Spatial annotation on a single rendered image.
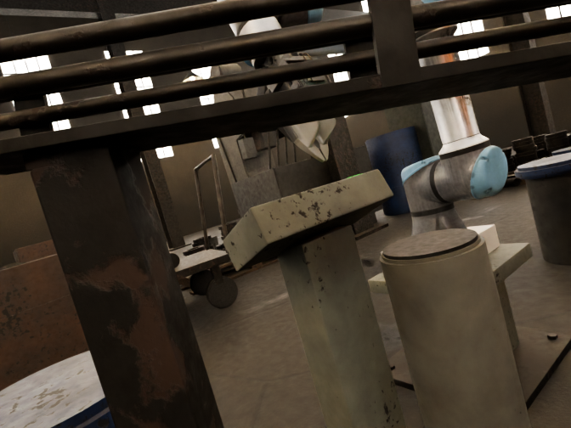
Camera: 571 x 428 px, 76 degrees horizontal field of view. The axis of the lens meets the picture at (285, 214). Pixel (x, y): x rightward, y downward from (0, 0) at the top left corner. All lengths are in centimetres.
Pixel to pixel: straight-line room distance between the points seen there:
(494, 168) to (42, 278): 184
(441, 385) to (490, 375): 5
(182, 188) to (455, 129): 1176
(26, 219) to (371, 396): 1132
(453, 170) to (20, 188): 1131
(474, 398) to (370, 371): 17
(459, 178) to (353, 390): 59
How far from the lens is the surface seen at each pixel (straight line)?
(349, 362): 56
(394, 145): 410
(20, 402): 73
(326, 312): 52
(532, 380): 114
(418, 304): 44
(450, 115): 98
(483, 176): 95
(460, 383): 48
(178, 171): 1255
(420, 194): 106
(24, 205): 1171
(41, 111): 32
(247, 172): 598
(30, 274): 203
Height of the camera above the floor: 63
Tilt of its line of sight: 4 degrees down
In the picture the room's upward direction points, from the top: 16 degrees counter-clockwise
